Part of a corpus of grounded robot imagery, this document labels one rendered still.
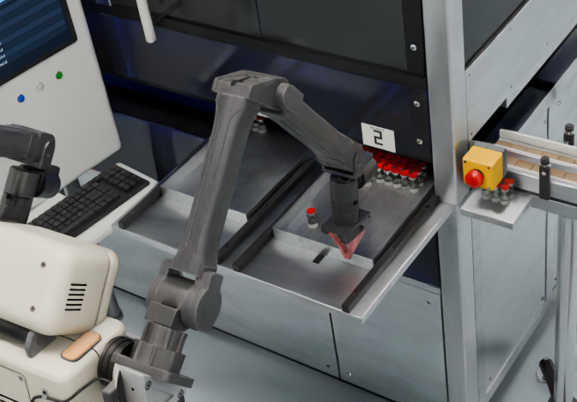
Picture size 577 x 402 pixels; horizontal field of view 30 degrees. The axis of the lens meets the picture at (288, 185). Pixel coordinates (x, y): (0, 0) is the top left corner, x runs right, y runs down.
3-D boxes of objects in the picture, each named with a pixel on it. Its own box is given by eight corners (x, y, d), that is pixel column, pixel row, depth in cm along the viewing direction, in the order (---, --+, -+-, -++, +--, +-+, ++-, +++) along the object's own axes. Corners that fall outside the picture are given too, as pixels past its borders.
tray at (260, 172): (244, 122, 283) (241, 112, 281) (326, 146, 270) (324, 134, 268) (162, 197, 262) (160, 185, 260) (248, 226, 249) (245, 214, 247)
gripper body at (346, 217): (371, 219, 230) (370, 189, 226) (345, 242, 223) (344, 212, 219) (346, 211, 233) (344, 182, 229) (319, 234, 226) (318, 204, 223)
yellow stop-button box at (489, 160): (477, 165, 242) (476, 139, 238) (507, 173, 239) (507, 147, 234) (462, 185, 238) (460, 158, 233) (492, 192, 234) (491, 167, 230)
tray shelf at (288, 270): (229, 124, 287) (228, 118, 285) (468, 191, 251) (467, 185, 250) (112, 230, 257) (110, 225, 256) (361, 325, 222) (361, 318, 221)
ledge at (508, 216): (487, 179, 253) (487, 173, 252) (538, 194, 247) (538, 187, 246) (460, 214, 245) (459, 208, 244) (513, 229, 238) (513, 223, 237)
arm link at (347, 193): (324, 176, 221) (349, 181, 218) (340, 161, 226) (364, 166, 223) (325, 204, 224) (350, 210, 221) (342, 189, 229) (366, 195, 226)
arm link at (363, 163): (318, 147, 219) (355, 155, 215) (344, 123, 227) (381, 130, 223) (320, 197, 225) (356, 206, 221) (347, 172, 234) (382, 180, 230)
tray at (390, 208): (350, 155, 265) (349, 144, 263) (446, 181, 252) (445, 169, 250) (274, 239, 244) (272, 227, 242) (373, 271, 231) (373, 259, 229)
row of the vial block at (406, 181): (355, 170, 260) (352, 155, 257) (421, 188, 251) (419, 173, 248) (349, 175, 259) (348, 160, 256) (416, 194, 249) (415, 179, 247)
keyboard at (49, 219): (116, 167, 288) (114, 160, 286) (150, 184, 280) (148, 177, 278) (-5, 250, 267) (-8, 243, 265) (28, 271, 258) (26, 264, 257)
